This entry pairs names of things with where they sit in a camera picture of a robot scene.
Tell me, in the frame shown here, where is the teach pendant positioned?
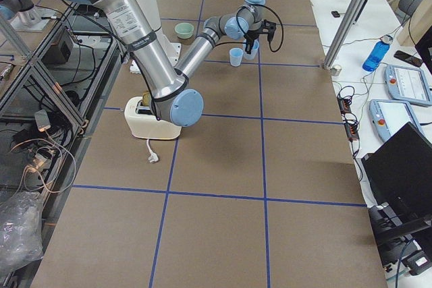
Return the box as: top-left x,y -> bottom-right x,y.
369,99 -> 423,142
385,65 -> 431,107

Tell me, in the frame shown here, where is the bread slice in toaster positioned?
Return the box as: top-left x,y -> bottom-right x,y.
141,91 -> 152,107

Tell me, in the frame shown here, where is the aluminium frame post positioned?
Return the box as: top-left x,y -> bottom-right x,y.
322,0 -> 365,70

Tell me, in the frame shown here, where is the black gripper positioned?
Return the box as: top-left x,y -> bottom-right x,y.
244,28 -> 262,54

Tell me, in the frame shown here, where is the clear plastic bag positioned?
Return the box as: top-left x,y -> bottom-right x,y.
1,192 -> 43,276

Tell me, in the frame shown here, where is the green bowl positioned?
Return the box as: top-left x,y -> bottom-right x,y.
174,22 -> 194,40

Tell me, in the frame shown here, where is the blue cup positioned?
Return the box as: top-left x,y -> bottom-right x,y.
229,48 -> 244,67
242,39 -> 259,60

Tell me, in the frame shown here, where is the blue water bottle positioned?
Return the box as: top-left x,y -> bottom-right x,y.
362,34 -> 394,71

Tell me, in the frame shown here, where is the small black square pad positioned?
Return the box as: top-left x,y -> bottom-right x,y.
331,11 -> 341,18

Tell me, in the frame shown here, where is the white toaster power plug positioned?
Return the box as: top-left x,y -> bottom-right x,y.
146,139 -> 159,163

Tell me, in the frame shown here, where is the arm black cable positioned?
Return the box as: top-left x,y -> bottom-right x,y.
215,4 -> 284,53

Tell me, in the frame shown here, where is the black laptop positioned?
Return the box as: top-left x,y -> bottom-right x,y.
362,123 -> 431,217

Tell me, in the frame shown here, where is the black smartphone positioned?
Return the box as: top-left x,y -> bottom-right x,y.
394,51 -> 423,67

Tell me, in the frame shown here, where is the far teach pendant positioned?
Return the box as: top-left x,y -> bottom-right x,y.
385,65 -> 431,107

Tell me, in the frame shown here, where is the near teach pendant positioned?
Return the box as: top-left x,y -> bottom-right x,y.
369,99 -> 423,142

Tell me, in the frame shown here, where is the cream toaster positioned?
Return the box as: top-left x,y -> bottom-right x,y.
124,96 -> 182,140

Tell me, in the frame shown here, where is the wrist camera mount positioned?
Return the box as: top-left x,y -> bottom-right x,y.
261,20 -> 277,41

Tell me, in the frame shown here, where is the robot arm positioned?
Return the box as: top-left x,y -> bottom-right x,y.
68,0 -> 269,127

